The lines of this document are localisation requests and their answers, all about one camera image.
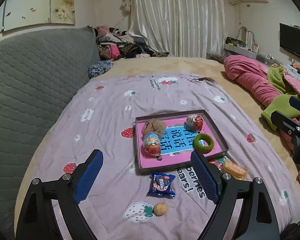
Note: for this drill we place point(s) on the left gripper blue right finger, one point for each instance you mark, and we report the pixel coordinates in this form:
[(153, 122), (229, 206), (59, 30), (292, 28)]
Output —
[(208, 175)]

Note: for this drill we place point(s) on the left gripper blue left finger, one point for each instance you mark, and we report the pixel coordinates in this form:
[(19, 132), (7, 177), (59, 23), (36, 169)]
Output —
[(85, 175)]

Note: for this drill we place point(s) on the green fuzzy hair scrunchie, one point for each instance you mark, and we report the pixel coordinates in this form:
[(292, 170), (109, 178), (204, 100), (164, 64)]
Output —
[(203, 143)]

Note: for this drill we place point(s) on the yellow cracker packet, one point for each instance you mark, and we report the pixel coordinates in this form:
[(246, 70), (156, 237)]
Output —
[(235, 170)]

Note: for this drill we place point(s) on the red blue toy egg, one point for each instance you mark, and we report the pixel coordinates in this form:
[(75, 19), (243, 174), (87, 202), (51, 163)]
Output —
[(151, 144)]

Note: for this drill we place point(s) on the green fleece garment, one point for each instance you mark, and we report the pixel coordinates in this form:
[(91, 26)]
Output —
[(281, 102)]

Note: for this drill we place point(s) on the pink strawberry print blanket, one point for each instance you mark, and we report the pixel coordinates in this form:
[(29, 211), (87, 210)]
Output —
[(108, 116)]

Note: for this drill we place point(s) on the pink blue picture book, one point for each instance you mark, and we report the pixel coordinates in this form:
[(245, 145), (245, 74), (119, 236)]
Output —
[(180, 142)]

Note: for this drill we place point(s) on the pink quilted duvet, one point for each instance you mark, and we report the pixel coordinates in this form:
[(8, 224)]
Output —
[(252, 75)]

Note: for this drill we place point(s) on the dark shallow tray box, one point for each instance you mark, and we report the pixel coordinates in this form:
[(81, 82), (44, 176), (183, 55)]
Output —
[(180, 142)]

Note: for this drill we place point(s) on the red wrapped candy ball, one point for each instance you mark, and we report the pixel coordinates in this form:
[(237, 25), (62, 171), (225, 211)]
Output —
[(195, 122)]

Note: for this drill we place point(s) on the black television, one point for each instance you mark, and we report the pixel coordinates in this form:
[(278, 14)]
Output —
[(290, 39)]

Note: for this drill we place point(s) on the brown fuzzy plush toy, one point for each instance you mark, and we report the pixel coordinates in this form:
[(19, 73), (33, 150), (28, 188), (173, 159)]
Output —
[(155, 126)]

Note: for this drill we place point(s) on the blue patterned cloth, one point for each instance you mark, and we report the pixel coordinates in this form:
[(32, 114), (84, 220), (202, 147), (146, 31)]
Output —
[(99, 68)]

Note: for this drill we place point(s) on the grey quilted headboard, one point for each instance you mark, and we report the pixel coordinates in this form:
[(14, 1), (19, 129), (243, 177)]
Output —
[(40, 72)]

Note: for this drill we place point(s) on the pile of clothes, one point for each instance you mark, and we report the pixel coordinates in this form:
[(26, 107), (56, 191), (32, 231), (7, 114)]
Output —
[(114, 44)]

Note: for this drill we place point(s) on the white striped curtains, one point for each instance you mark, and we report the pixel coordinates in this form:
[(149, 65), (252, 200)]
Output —
[(185, 28)]

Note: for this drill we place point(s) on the floral wall painting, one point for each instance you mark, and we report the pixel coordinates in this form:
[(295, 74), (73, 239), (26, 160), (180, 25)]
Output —
[(21, 13)]

